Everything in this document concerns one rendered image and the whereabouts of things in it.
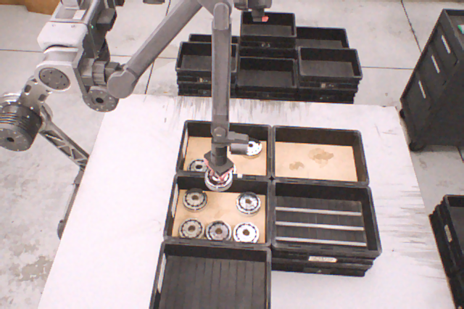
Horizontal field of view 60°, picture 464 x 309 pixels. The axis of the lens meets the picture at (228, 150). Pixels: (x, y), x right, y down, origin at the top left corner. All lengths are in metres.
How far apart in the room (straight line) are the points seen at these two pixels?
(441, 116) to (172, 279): 2.06
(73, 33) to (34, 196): 1.76
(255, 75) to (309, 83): 0.43
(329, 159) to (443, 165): 1.48
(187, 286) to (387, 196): 1.01
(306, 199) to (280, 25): 1.79
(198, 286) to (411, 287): 0.85
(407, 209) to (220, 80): 1.14
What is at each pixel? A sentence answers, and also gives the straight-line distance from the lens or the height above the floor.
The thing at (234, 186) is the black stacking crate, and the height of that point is 0.88.
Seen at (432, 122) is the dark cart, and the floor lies 0.34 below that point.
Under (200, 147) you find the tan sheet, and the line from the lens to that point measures 1.87.
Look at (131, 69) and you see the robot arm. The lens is 1.25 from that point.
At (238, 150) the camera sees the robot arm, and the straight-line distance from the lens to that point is 1.34.
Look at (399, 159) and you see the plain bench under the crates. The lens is 2.17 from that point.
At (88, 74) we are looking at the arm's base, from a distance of 1.30.
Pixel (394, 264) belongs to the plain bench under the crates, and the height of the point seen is 0.70.
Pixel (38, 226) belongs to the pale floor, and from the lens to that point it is 2.82.
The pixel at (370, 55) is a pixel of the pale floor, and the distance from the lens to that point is 3.94.
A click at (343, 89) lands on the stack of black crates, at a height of 0.49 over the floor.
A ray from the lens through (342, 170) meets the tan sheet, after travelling 1.87.
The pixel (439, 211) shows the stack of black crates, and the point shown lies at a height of 0.27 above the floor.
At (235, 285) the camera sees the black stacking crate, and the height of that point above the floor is 0.83.
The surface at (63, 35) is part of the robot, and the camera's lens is 1.38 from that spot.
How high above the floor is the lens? 2.28
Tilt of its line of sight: 51 degrees down
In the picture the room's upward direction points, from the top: 1 degrees clockwise
